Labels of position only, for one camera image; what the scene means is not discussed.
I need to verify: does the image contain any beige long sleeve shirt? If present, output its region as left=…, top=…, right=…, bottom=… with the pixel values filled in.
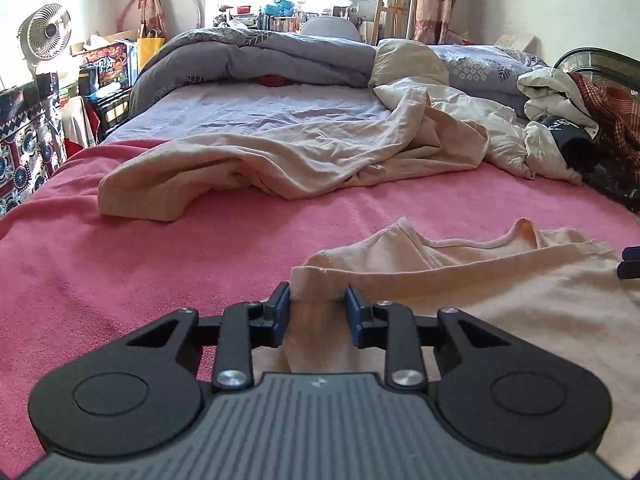
left=253, top=219, right=639, bottom=477

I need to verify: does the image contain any dark navy garment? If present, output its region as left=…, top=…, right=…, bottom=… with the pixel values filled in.
left=539, top=116, right=600, bottom=174

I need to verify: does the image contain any red plaid cloth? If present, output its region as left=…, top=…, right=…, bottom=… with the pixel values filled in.
left=570, top=72, right=639, bottom=185

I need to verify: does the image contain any cream crumpled garment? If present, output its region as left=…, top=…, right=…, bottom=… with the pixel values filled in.
left=373, top=65, right=599, bottom=184

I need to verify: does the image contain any pink bed blanket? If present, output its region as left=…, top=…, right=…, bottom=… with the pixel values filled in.
left=1, top=141, right=639, bottom=474

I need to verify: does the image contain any lavender bed sheet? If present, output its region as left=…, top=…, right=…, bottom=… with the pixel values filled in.
left=106, top=82, right=390, bottom=143

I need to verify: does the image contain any grey quilt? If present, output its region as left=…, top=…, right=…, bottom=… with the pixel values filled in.
left=130, top=27, right=546, bottom=115

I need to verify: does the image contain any patterned blue cloth cabinet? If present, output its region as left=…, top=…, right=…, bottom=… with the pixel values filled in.
left=0, top=73, right=67, bottom=214

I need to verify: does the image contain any yellow paper bag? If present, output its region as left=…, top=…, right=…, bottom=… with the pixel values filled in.
left=137, top=29, right=165, bottom=70

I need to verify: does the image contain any pink patterned curtain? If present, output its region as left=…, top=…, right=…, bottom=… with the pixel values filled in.
left=412, top=0, right=463, bottom=44

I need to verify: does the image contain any white desk fan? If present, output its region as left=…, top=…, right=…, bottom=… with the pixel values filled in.
left=17, top=3, right=72, bottom=64

